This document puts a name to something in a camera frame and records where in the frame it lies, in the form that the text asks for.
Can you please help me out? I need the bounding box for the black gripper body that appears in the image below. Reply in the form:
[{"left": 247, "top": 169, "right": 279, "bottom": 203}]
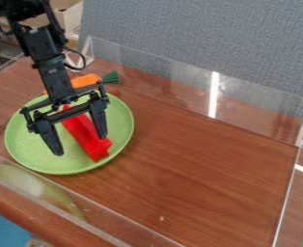
[{"left": 20, "top": 63, "right": 110, "bottom": 134}]

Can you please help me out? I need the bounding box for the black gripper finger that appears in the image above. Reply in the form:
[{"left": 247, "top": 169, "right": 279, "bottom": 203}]
[
  {"left": 91, "top": 99, "right": 108, "bottom": 139},
  {"left": 38, "top": 122, "right": 64, "bottom": 156}
]

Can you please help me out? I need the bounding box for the green round plate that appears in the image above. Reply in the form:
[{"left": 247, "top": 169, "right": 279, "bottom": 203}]
[{"left": 5, "top": 95, "right": 134, "bottom": 175}]

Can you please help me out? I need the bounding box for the red rectangular block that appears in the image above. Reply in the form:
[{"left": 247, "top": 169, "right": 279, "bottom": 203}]
[{"left": 62, "top": 114, "right": 112, "bottom": 162}]

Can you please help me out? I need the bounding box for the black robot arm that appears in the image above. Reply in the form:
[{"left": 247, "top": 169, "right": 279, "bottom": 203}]
[{"left": 0, "top": 0, "right": 110, "bottom": 155}]

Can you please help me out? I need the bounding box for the orange toy carrot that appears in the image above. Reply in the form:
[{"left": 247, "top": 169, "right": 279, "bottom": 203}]
[{"left": 44, "top": 71, "right": 119, "bottom": 100}]

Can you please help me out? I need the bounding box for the wooden shelf unit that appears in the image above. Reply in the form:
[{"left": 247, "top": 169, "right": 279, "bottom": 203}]
[{"left": 0, "top": 21, "right": 79, "bottom": 48}]

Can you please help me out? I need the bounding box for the cardboard box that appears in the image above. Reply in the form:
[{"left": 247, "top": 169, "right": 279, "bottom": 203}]
[{"left": 23, "top": 0, "right": 84, "bottom": 34}]

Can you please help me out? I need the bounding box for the clear acrylic enclosure wall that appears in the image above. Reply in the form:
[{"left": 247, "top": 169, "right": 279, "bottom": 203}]
[{"left": 0, "top": 39, "right": 303, "bottom": 247}]

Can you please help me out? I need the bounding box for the black cable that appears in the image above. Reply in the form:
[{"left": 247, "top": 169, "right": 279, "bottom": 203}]
[{"left": 62, "top": 45, "right": 90, "bottom": 71}]

